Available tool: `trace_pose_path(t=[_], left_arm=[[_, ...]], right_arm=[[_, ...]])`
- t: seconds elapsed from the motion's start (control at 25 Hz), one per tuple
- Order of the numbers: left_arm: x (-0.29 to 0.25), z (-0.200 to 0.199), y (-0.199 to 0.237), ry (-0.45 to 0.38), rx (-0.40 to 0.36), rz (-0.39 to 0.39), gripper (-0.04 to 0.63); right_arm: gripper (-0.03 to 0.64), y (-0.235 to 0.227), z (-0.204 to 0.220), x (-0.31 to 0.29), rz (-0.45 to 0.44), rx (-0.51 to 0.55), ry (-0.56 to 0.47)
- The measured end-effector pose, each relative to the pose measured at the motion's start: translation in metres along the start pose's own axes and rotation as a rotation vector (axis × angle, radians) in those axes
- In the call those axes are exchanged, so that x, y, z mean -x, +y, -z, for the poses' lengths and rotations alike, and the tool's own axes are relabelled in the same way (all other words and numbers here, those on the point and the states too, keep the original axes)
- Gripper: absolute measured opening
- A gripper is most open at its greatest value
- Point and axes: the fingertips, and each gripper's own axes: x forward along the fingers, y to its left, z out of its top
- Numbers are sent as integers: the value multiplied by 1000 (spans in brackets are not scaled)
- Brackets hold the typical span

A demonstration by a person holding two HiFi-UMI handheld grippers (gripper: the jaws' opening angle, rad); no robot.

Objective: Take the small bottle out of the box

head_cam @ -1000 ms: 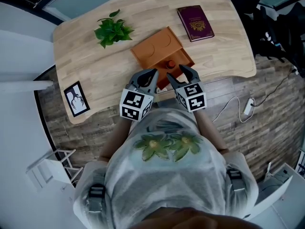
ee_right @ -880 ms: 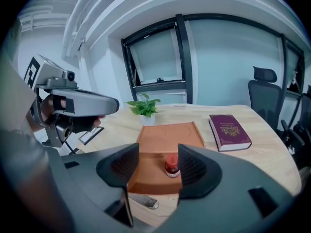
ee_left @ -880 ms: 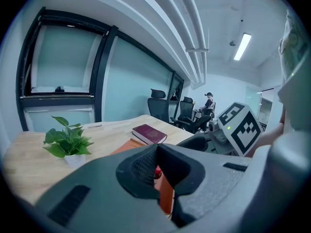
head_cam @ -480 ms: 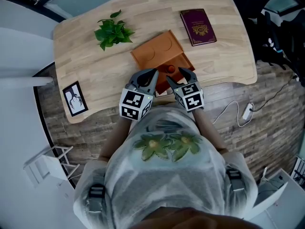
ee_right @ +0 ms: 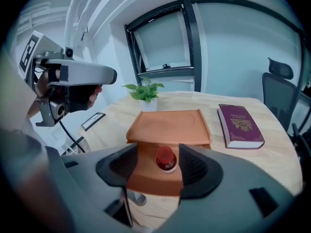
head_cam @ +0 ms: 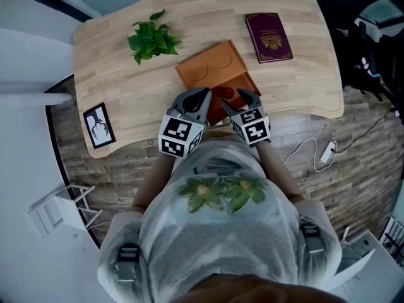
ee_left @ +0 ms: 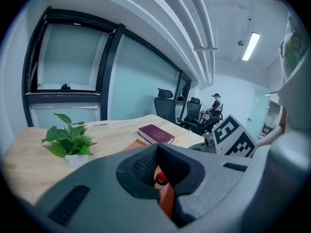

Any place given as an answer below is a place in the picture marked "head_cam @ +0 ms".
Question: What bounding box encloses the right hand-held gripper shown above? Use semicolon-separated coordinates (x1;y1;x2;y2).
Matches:
220;88;272;147

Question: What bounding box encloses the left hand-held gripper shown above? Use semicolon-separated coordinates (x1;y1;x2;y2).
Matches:
157;86;213;159

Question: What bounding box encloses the orange wooden tray box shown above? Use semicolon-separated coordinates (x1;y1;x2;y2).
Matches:
175;39;262;128

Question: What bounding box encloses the person's right forearm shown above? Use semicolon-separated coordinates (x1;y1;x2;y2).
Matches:
255;140;304;203

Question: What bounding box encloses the person's left forearm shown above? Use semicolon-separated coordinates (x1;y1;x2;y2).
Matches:
131;155;177;214

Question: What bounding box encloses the maroon hardcover book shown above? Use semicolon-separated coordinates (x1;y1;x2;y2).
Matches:
245;12;294;64

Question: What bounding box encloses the green potted plant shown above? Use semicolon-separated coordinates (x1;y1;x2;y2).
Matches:
127;8;184;66

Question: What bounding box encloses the black framed antler picture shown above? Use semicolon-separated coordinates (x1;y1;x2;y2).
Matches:
82;102;117;150

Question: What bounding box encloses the white power strip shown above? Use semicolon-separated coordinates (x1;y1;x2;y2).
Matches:
320;140;338;163

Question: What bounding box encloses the black office chair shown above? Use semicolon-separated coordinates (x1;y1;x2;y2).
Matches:
334;17;404;107

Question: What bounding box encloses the grey flower print shirt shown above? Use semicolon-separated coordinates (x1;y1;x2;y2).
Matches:
97;137;343;303

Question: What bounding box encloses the white cabinet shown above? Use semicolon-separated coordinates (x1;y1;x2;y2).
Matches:
328;229;404;303

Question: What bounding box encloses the white cable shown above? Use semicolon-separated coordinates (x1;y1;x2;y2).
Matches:
282;136;331;172

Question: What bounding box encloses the black cable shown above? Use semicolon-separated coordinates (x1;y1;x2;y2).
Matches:
334;105;400;153

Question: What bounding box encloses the grey harness strap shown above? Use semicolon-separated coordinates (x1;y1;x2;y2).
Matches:
117;243;141;282
299;222;326;254

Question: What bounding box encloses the white wire rack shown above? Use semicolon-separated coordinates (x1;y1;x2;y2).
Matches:
378;213;404;258

